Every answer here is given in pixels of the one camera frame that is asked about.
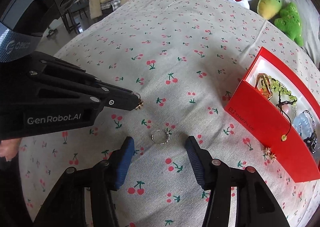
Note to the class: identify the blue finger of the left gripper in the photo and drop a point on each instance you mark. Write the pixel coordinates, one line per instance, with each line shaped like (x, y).
(64, 75)

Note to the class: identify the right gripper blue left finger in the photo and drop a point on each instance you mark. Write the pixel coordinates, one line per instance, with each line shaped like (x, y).
(65, 204)

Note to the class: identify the yellow green plush toy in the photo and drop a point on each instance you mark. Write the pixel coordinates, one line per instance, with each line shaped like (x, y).
(269, 8)

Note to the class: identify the cherry print bed sheet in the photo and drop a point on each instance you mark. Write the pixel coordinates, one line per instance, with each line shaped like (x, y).
(185, 58)

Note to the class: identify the gold bangle with green stone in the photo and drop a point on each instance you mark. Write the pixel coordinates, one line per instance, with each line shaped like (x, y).
(263, 85)

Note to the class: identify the small gold earring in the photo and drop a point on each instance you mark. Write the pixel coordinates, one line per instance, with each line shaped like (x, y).
(268, 155)

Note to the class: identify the red cardboard box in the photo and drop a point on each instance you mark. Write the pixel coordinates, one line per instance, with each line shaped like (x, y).
(263, 119)

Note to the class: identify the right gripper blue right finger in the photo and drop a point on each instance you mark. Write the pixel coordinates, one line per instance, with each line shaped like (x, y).
(256, 204)

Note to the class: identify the left hand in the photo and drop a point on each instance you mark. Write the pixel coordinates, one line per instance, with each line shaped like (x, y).
(9, 148)

